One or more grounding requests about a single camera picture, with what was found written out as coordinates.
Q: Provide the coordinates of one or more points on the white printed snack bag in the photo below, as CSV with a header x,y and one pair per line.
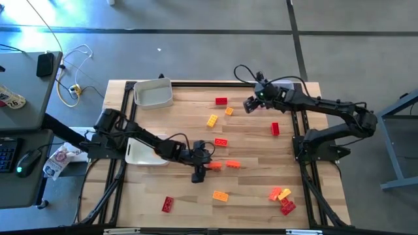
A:
x,y
57,161

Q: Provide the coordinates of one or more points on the small black clamp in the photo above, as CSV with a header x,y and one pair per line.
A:
x,y
260,75
160,76

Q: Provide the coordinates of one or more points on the black phone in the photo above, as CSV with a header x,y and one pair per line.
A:
x,y
45,64

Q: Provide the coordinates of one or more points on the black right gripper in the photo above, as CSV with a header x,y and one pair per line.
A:
x,y
267,93

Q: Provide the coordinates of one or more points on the white number tag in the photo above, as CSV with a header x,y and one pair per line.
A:
x,y
13,99

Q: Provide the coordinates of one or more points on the grey metal desk frame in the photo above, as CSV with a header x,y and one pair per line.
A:
x,y
400,183

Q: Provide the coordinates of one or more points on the clear plastic bin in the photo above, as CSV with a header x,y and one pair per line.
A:
x,y
284,83

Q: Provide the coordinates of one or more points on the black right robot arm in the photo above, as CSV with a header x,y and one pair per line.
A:
x,y
326,104

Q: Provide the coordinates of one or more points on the yellow plug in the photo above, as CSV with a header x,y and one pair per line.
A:
x,y
76,88

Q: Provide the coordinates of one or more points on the black keyboard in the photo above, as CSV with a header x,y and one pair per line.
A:
x,y
7,155

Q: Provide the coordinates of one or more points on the black computer mouse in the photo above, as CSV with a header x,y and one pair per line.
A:
x,y
27,161

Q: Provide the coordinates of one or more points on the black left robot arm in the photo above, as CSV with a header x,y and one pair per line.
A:
x,y
143,135

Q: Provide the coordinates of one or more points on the small red toy brick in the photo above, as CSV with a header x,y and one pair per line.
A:
x,y
283,202

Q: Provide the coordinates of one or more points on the amber-yellow toy brick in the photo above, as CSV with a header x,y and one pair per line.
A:
x,y
220,196

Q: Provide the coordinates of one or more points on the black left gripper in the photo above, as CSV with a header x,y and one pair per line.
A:
x,y
200,153

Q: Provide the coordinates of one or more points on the black aluminium table frame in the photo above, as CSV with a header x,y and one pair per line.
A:
x,y
212,84

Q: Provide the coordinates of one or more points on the white plastic bin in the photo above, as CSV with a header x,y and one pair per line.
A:
x,y
140,156
153,96

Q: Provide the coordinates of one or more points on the small yellow toy brick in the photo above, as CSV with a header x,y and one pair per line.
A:
x,y
229,111

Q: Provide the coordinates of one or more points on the silver aluminium profile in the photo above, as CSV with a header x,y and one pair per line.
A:
x,y
303,232
122,231

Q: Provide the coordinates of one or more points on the dark grey desk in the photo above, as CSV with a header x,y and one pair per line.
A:
x,y
19,192

